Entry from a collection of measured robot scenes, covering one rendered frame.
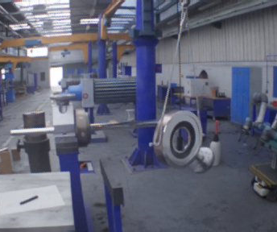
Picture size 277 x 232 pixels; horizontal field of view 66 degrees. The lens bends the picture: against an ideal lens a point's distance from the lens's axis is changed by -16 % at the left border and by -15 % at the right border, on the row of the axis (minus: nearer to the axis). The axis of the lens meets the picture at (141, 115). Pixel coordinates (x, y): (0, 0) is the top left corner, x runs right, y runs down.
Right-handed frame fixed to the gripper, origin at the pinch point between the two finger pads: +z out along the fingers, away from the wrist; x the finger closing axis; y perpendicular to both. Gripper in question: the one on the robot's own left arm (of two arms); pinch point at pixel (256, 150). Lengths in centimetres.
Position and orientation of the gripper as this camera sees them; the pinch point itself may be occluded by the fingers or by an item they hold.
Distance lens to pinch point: 291.6
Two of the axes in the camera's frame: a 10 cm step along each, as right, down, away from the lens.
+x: -0.6, 3.0, -9.5
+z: -3.8, 8.8, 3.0
